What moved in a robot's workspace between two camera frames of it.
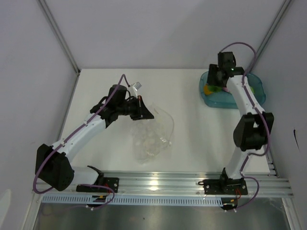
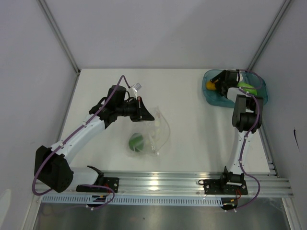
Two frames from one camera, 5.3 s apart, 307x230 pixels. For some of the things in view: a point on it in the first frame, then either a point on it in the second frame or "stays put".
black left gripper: (142, 112) stays put
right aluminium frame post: (284, 8) stays put
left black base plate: (111, 182) stays put
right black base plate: (224, 187) stays put
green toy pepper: (215, 88) -> (135, 142)
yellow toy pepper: (206, 91) -> (210, 86)
